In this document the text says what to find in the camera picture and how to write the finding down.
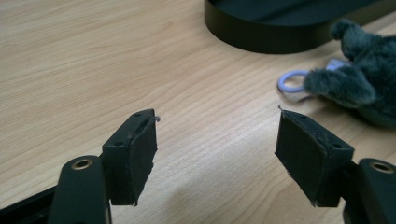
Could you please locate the black round container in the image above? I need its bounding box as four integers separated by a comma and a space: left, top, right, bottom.
204, 0, 396, 55

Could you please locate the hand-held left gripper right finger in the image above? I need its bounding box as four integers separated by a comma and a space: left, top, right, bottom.
274, 106, 356, 208

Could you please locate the lilac key ring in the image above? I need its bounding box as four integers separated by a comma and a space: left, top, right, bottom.
276, 58, 353, 103

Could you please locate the grey plush toy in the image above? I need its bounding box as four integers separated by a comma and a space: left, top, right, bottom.
303, 18, 396, 129

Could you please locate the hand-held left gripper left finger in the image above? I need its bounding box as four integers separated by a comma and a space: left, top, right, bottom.
101, 108, 159, 207

